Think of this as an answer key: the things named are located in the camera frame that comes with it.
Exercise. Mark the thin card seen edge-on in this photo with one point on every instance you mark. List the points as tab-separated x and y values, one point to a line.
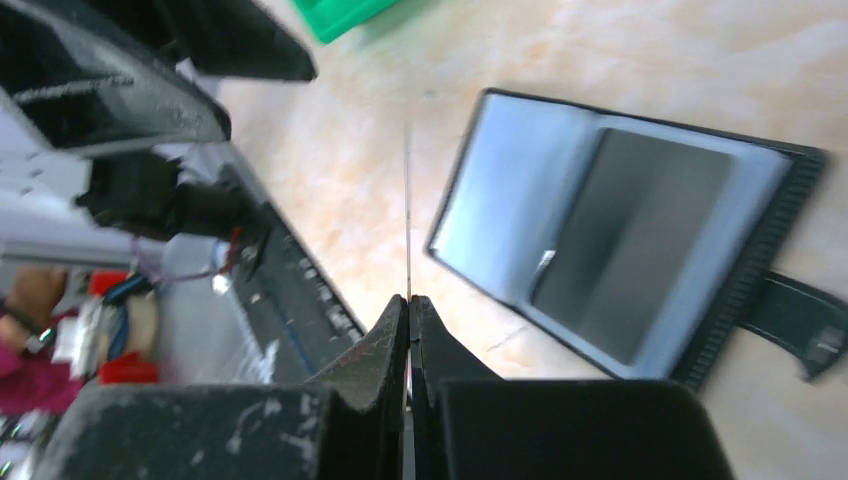
407	206

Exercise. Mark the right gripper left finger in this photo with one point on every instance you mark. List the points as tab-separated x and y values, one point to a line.
362	428

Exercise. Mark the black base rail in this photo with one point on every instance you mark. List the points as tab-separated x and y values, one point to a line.
294	311

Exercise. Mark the dark card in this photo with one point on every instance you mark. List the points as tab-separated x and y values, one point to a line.
628	236

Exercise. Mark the black card holder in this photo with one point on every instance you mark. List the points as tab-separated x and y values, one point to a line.
519	172

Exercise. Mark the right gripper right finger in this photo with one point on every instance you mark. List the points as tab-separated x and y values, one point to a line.
438	364

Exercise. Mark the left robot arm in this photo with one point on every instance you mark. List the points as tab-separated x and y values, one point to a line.
40	221

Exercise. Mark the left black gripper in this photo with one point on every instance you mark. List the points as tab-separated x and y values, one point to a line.
82	77

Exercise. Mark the green plastic bin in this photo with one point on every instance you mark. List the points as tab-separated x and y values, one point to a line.
331	20

